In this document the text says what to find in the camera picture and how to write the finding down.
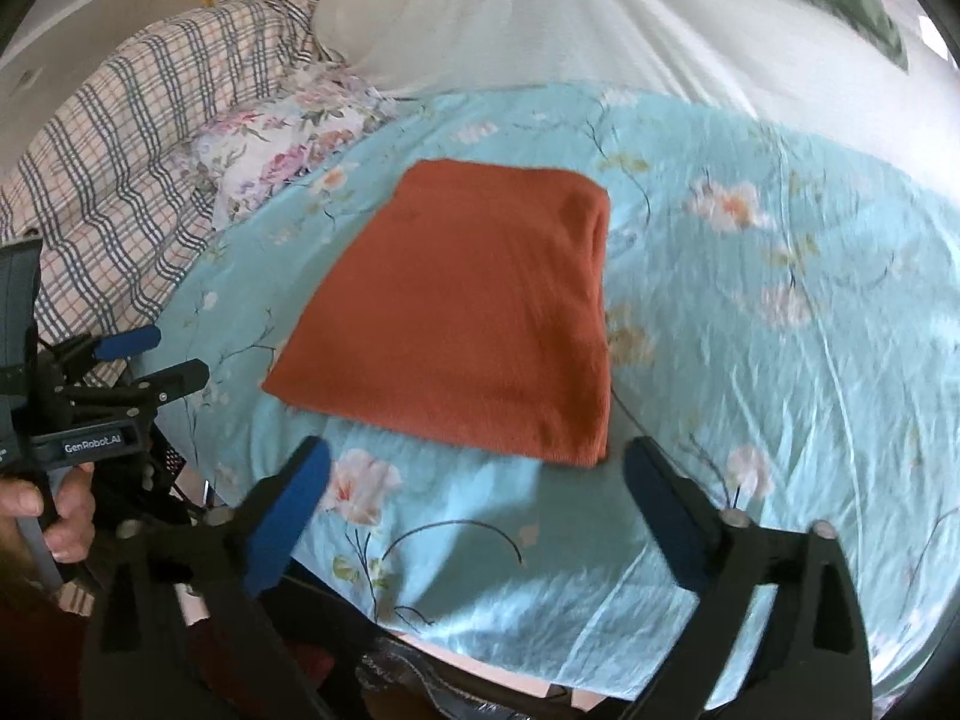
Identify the pink floral pillow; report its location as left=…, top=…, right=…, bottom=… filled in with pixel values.
left=189, top=62, right=397, bottom=231

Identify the person's left hand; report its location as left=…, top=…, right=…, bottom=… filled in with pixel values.
left=0, top=461, right=98, bottom=571

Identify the white striped quilt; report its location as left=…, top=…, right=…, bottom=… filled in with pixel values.
left=313, top=0, right=958, bottom=197

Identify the plaid checked blanket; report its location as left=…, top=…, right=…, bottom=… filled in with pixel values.
left=2, top=0, right=324, bottom=341

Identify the dark patterned bag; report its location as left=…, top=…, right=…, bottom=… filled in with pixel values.
left=356, top=635, right=583, bottom=720

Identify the red fleece left sleeve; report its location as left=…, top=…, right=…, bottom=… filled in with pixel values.
left=0, top=575, right=88, bottom=720

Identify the light blue floral bedsheet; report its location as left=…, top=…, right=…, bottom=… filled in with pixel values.
left=139, top=85, right=958, bottom=709

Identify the orange knit sweater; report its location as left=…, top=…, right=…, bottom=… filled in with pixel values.
left=263, top=160, right=612, bottom=468

